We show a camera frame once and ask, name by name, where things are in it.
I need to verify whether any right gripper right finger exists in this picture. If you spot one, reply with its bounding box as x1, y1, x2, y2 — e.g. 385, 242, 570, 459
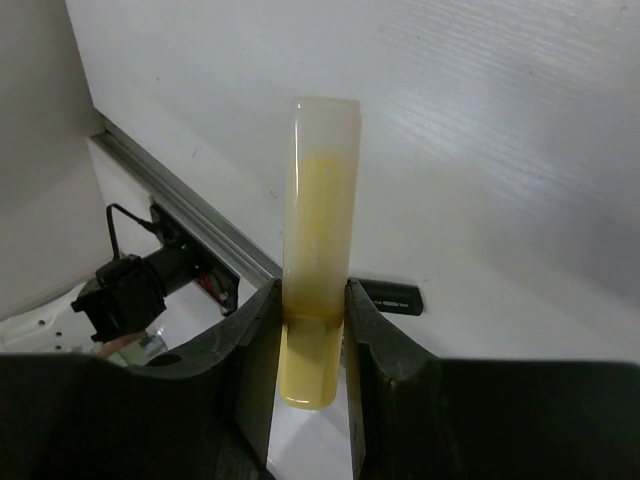
344, 280, 639, 479

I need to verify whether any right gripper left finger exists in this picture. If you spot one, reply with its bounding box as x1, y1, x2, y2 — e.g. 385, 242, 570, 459
1, 279, 282, 479

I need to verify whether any purple black highlighter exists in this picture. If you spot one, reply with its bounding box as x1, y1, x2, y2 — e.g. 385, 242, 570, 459
359, 279, 425, 316

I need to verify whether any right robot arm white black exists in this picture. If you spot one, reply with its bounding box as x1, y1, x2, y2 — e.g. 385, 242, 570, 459
1, 205, 639, 479

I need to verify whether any aluminium front rail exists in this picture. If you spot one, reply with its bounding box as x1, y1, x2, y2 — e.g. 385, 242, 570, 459
92, 130, 282, 287

